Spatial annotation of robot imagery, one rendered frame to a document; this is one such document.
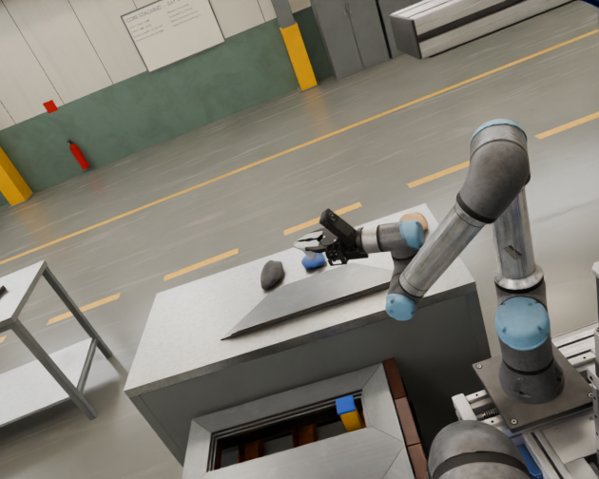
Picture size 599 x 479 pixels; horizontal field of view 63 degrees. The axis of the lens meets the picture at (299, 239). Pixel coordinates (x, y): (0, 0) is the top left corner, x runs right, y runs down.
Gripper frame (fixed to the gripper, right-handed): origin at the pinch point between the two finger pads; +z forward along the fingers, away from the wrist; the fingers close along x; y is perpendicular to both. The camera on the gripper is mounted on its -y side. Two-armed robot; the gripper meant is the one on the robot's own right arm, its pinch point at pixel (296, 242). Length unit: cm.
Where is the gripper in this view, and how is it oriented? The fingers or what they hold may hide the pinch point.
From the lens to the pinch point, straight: 139.3
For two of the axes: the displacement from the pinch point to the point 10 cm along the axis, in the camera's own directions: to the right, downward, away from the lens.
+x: 2.5, -6.8, 6.9
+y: 3.8, 7.2, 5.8
